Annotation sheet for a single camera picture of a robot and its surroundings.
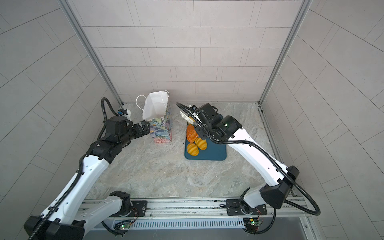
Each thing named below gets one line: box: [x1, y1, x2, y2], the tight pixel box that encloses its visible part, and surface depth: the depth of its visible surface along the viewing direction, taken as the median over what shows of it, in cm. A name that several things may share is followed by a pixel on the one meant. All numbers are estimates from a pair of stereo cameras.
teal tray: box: [184, 139, 227, 161], surface depth 91 cm
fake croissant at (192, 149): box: [187, 142, 200, 157], surface depth 89 cm
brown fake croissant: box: [186, 124, 199, 143], surface depth 96 cm
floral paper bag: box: [136, 90, 173, 144], surface depth 89 cm
